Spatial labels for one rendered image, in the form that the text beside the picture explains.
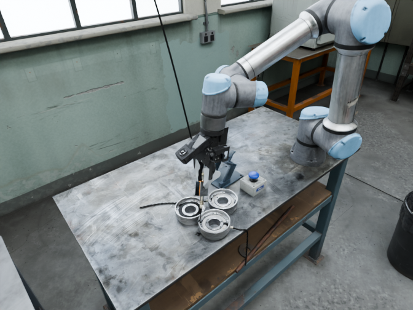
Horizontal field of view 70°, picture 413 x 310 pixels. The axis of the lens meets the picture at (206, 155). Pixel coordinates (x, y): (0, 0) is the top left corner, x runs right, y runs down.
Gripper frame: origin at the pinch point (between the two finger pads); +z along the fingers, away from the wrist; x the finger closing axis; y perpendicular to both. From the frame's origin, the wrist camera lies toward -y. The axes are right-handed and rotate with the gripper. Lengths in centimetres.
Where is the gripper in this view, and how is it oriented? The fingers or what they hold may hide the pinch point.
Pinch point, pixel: (201, 183)
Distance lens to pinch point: 97.0
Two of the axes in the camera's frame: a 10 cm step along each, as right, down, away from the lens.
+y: 7.8, -2.5, 5.7
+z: -0.9, 8.6, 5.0
